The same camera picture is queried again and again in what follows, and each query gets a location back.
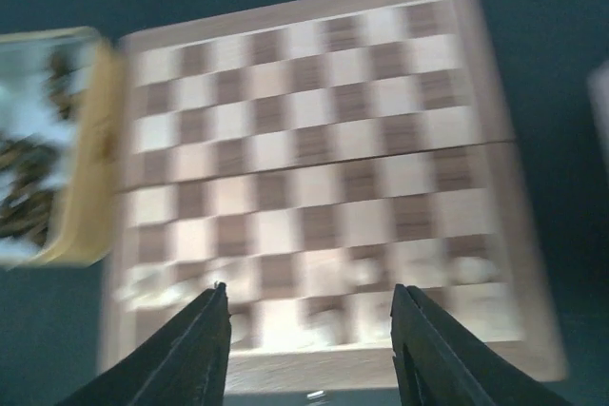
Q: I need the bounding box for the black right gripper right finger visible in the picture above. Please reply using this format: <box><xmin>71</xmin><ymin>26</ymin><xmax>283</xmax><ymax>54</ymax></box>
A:
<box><xmin>391</xmin><ymin>284</ymin><xmax>569</xmax><ymax>406</ymax></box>

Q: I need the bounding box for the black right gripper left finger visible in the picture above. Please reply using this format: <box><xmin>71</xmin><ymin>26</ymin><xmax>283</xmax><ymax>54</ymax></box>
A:
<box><xmin>57</xmin><ymin>282</ymin><xmax>231</xmax><ymax>406</ymax></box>

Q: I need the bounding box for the wooden chess board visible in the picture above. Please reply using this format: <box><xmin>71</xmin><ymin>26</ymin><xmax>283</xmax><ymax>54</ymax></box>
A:
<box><xmin>101</xmin><ymin>0</ymin><xmax>566</xmax><ymax>394</ymax></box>

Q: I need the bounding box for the dark chess pieces pile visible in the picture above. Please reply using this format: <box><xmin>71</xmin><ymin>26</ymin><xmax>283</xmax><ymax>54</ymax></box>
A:
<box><xmin>1</xmin><ymin>48</ymin><xmax>81</xmax><ymax>248</ymax></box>

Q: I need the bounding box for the gold tin tray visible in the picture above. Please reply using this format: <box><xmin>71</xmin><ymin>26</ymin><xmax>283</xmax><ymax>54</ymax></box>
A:
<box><xmin>1</xmin><ymin>27</ymin><xmax>125</xmax><ymax>268</ymax></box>

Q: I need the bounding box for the silver pink tin tray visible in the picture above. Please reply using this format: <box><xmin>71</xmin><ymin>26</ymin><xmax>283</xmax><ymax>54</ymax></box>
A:
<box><xmin>587</xmin><ymin>60</ymin><xmax>609</xmax><ymax>152</ymax></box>

